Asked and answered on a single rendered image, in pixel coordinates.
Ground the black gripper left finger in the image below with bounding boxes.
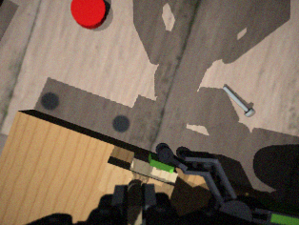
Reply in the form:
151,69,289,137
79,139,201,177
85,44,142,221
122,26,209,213
25,185,129,225

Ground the grey metal bolt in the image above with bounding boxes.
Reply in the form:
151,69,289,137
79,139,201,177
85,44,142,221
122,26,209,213
226,89,253,116

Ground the small wooden block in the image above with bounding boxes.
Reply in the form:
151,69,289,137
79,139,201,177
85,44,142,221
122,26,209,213
97,156,174,198

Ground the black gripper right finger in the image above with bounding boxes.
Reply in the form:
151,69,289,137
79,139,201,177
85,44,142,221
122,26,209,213
142,184,259,225

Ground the light wooden bench board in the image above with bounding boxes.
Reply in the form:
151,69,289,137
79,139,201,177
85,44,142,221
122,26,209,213
0,110,212,225

